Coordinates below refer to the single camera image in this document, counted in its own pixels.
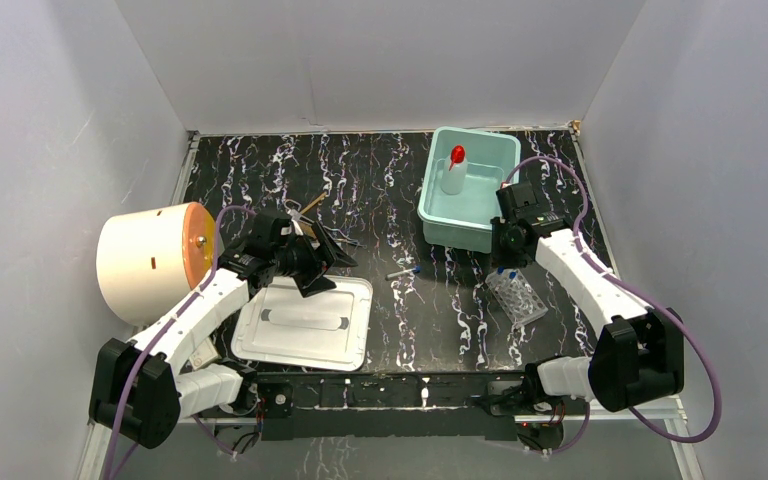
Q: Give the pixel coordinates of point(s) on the white plastic bin lid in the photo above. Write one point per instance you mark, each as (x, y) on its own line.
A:
(325, 331)

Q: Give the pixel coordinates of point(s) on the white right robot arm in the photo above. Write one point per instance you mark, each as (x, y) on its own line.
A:
(639, 355)

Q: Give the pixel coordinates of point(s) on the clear test tube rack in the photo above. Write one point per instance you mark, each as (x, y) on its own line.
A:
(516, 297)

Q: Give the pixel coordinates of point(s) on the white red-capped wash bottle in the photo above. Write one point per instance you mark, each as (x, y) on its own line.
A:
(454, 175)

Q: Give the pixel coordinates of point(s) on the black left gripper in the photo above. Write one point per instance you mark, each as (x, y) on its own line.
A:
(314, 258)

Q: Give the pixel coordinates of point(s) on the blue-capped test tube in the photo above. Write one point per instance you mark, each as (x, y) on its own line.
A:
(411, 271)

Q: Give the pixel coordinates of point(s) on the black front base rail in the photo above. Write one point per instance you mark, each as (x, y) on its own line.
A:
(495, 405)

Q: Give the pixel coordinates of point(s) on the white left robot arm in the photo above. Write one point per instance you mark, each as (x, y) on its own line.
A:
(139, 388)

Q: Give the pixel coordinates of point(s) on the cream cylindrical centrifuge drum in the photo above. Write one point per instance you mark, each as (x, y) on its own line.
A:
(146, 262)

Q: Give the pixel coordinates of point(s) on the small white labelled box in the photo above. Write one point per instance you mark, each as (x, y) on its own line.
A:
(204, 355)

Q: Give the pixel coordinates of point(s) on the light teal plastic bin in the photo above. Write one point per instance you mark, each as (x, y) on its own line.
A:
(463, 221)

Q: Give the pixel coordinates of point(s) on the wooden-handled test tube brush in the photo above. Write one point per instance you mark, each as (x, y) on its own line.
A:
(313, 204)

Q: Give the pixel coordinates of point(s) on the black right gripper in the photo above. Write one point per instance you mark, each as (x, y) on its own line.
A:
(497, 225)

